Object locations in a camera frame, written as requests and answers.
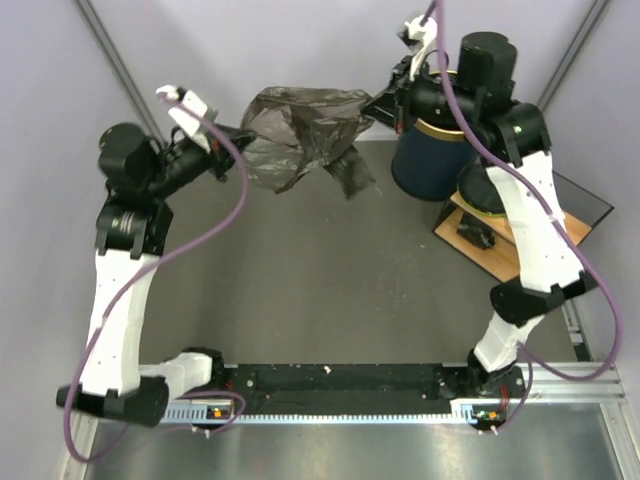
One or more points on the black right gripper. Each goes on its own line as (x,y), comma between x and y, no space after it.
(395,107)

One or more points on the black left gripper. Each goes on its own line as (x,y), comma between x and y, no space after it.
(222,156)

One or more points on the black trash bag roll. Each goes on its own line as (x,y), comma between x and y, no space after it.
(476,232)

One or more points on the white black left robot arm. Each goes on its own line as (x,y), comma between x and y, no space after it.
(131,231)

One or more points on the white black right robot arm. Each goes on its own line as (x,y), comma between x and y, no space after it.
(512,139)

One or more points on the dark blue gold-rimmed trash bin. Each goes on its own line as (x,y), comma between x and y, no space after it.
(431,155)

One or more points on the black round plate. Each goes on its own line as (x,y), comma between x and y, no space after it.
(478,192)

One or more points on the wooden shelf with glass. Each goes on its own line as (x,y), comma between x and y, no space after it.
(583,210)

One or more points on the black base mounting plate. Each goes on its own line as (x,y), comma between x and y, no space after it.
(359,388)

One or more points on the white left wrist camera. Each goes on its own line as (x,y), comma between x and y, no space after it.
(187,111)

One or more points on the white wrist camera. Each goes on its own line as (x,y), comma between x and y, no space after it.
(187,111)
(418,34)

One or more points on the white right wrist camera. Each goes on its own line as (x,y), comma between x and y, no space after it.
(418,34)

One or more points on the grey slotted cable duct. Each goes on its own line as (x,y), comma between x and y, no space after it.
(210,413)

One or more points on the aluminium frame rail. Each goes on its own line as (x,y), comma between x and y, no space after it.
(178,385)

